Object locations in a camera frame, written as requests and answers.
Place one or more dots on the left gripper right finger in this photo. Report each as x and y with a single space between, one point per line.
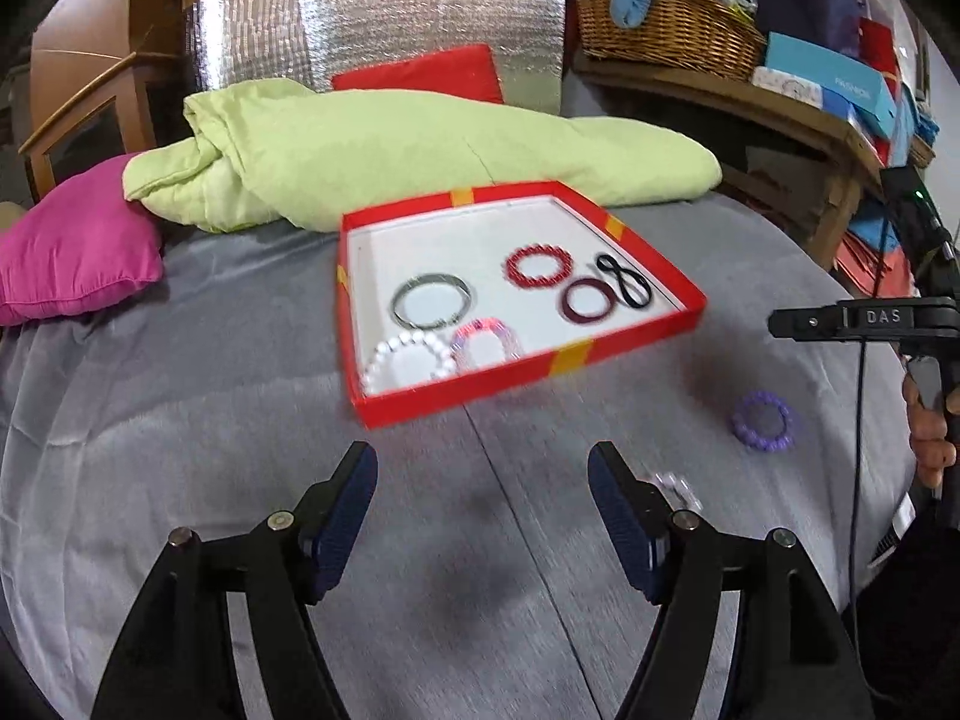
662 551

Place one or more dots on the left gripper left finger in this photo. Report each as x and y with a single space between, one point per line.
317 537

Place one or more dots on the silver metal bangle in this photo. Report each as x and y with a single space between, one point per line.
431 301

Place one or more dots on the right hand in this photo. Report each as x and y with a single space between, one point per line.
934 453

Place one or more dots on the grey bed cover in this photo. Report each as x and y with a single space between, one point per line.
483 584

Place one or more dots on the blue cardboard box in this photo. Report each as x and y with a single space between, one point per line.
859 84

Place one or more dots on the red shallow gift box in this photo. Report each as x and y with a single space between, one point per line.
558 283

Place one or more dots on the magenta pillow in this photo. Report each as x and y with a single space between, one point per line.
82 248

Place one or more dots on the light green folded blanket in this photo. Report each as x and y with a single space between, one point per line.
274 150

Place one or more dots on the wicker basket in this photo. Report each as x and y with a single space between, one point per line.
698 35

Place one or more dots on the wooden shelf table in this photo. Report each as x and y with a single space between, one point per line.
730 118

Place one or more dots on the red cushion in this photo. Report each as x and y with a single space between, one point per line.
466 72

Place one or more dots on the wooden cabinet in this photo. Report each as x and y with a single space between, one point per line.
107 77

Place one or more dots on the silver insulation foil panel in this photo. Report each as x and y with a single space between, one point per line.
311 41

